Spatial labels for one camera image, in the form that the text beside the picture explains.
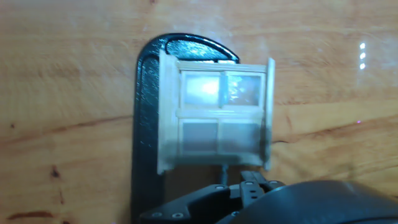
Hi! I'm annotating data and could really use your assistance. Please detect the glossy brown wooden board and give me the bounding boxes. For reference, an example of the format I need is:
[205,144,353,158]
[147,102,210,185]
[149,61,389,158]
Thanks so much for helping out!
[0,0,398,224]

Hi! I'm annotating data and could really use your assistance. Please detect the miniature wooden window frame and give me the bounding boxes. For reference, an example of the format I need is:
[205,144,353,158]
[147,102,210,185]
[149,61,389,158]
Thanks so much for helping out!
[156,49,276,175]

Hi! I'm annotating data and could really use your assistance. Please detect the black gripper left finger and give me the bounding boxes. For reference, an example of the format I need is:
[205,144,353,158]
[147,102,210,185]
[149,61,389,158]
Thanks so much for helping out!
[140,184,243,224]

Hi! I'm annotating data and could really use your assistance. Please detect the black metal C-clamp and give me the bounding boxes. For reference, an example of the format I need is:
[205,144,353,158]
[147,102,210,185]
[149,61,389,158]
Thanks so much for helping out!
[130,33,241,224]

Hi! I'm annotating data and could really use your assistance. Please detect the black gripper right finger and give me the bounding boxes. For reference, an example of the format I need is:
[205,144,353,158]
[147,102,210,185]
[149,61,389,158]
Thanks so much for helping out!
[239,170,285,208]

